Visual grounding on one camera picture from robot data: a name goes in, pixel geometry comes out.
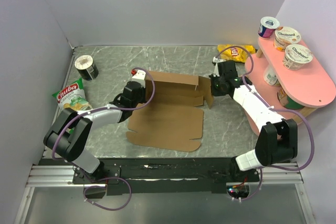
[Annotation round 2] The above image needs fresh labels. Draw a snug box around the Chobani yogurt cup rear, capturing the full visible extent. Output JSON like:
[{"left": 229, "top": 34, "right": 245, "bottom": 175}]
[{"left": 274, "top": 26, "right": 301, "bottom": 51}]

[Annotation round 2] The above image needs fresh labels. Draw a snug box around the green Chuba chips bag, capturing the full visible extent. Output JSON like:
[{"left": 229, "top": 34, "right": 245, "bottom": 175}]
[{"left": 52, "top": 78, "right": 92, "bottom": 111}]

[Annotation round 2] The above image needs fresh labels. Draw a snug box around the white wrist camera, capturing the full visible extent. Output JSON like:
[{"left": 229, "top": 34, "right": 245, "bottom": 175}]
[
  {"left": 131, "top": 69, "right": 146, "bottom": 82},
  {"left": 212, "top": 57, "right": 224, "bottom": 77}
]

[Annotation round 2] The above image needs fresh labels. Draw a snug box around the chobani yogurt cup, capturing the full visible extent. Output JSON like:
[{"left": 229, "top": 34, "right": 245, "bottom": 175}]
[
  {"left": 274, "top": 26, "right": 301, "bottom": 51},
  {"left": 282, "top": 44, "right": 313, "bottom": 71}
]

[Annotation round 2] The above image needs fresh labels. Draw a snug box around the Chobani yogurt cup front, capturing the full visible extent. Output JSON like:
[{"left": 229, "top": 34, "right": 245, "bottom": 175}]
[{"left": 282, "top": 44, "right": 313, "bottom": 71}]

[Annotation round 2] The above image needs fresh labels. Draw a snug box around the pink three-tier shelf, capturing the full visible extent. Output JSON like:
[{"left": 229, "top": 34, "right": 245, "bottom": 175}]
[{"left": 244, "top": 36, "right": 336, "bottom": 135}]

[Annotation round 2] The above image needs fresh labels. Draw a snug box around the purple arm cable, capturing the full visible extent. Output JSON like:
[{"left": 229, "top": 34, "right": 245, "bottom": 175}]
[
  {"left": 51, "top": 67, "right": 156, "bottom": 211},
  {"left": 214, "top": 46, "right": 315, "bottom": 201}
]

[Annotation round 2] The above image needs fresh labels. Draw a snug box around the black can white lid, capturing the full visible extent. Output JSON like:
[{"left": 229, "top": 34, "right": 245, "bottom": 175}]
[{"left": 75, "top": 55, "right": 99, "bottom": 81}]

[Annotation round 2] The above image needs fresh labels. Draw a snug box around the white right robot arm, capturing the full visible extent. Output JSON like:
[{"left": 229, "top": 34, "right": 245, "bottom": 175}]
[{"left": 209, "top": 60, "right": 298, "bottom": 182}]

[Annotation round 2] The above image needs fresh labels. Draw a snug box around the white cup middle shelf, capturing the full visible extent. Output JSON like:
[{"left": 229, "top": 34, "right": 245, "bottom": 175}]
[{"left": 263, "top": 65, "right": 280, "bottom": 87}]

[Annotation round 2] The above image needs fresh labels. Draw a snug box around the purple white yogurt cup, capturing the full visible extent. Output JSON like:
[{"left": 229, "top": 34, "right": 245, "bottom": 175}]
[{"left": 258, "top": 16, "right": 280, "bottom": 39}]

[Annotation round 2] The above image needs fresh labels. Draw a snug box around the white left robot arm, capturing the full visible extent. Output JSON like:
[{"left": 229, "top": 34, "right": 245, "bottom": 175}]
[{"left": 43, "top": 81, "right": 146, "bottom": 183}]

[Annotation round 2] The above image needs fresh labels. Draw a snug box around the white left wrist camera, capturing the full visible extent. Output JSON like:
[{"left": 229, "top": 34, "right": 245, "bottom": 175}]
[{"left": 131, "top": 69, "right": 146, "bottom": 82}]

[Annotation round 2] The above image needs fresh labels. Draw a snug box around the aluminium rail frame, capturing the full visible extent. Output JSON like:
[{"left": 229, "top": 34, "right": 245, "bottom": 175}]
[{"left": 16, "top": 151, "right": 316, "bottom": 223}]

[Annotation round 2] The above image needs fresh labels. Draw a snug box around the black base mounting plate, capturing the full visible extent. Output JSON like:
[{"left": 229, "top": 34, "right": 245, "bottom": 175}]
[{"left": 39, "top": 157, "right": 263, "bottom": 196}]

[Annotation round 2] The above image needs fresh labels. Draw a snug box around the brown cardboard box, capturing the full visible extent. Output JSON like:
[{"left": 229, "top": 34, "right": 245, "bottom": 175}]
[{"left": 126, "top": 71, "right": 214, "bottom": 152}]

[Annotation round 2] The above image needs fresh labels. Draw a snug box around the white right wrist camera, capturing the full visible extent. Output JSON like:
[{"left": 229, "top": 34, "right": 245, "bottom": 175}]
[{"left": 212, "top": 57, "right": 224, "bottom": 77}]

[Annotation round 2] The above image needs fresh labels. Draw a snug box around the yellow Lays chips bag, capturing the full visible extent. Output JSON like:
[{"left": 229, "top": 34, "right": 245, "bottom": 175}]
[{"left": 220, "top": 45, "right": 256, "bottom": 63}]

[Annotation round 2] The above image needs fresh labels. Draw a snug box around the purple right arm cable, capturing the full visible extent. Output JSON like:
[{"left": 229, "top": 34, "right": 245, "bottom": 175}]
[{"left": 214, "top": 46, "right": 315, "bottom": 201}]

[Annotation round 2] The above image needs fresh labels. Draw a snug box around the green can lower shelf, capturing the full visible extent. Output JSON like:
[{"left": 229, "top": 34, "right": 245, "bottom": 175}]
[{"left": 277, "top": 88, "right": 304, "bottom": 110}]

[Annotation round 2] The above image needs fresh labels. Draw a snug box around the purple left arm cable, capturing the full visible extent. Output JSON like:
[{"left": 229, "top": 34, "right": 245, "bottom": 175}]
[{"left": 51, "top": 67, "right": 156, "bottom": 211}]

